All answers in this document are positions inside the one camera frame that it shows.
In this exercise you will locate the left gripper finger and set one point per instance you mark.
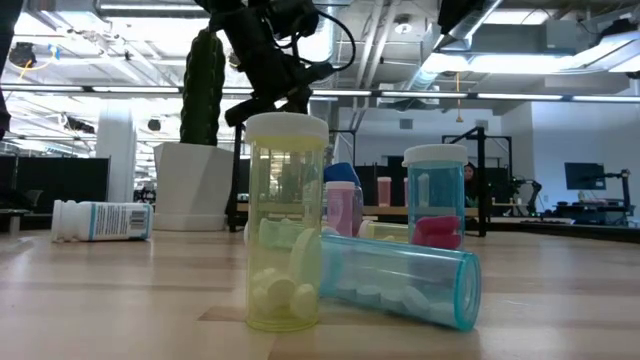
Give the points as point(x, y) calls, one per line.
point(302, 104)
point(250, 111)

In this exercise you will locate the large yellow vial white tablets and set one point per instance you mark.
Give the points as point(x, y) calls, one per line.
point(280, 200)

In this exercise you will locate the orange vial white cap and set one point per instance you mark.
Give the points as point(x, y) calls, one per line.
point(384, 192)

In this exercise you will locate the yellow vial white cap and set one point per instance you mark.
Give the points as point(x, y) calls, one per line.
point(385, 231)

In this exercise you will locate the teal vial pink contents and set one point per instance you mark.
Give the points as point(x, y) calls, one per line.
point(435, 195)

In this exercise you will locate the large teal vial blue tablets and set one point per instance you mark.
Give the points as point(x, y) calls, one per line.
point(400, 280)

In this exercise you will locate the white bottle teal label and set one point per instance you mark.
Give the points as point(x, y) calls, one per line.
point(80, 220)

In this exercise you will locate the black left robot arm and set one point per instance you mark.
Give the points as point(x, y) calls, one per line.
point(260, 45)

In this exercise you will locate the background black robot arm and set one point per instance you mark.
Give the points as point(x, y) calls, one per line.
point(535, 192)

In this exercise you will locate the green cactus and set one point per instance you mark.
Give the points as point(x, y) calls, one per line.
point(200, 90)

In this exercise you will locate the overhead light bar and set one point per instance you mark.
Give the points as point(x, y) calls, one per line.
point(425, 94)

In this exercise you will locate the green vial white cap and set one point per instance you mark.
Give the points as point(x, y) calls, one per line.
point(246, 234)

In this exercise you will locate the white building column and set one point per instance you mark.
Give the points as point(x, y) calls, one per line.
point(116, 165)

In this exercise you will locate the person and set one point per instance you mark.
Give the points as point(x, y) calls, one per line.
point(470, 180)

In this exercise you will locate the black room partition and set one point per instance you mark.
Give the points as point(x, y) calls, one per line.
point(50, 180)

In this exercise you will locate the dark computer monitor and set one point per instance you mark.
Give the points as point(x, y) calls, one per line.
point(585, 175)

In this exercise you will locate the silver ventilation duct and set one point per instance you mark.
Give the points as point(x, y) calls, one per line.
point(332, 45)

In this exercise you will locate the wooden shelf black metal frame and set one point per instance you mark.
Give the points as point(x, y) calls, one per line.
point(482, 190)

